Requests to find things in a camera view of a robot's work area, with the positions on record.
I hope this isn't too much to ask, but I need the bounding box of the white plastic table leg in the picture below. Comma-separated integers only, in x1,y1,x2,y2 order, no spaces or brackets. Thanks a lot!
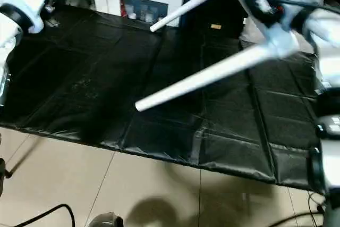
134,44,282,113
149,0,232,33

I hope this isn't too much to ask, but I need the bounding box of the grey cushion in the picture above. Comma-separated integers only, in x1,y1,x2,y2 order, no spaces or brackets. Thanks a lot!
239,16,317,54

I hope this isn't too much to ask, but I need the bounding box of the black speaker box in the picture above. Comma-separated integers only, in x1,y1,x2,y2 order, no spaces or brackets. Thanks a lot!
178,0,249,40

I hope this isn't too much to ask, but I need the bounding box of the black work mat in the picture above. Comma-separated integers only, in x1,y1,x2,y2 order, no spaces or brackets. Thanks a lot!
0,3,329,193

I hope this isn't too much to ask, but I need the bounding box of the black table support leg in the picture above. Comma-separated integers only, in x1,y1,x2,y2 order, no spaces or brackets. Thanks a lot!
4,141,37,179

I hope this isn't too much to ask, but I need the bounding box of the black right camera cable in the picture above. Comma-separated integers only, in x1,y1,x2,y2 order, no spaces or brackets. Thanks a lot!
275,0,340,15

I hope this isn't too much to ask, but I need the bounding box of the black camera cable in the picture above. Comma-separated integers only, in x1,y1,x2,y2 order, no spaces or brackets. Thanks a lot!
275,0,340,15
0,203,75,227

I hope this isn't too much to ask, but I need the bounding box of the grey floor cable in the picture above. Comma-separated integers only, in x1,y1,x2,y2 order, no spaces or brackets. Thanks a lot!
307,191,329,213

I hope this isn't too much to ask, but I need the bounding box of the black left camera cable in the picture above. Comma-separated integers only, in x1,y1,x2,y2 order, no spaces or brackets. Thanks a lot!
0,203,75,227

